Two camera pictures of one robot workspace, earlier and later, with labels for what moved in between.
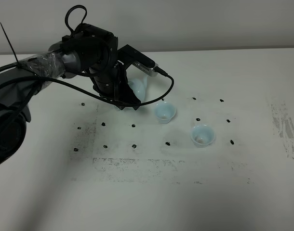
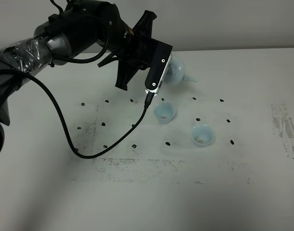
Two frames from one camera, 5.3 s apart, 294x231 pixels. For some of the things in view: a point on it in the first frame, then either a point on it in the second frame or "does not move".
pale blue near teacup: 202,135 does not move
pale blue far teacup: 164,111 does not move
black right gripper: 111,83 -> 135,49
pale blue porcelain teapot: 139,84 -> 175,73
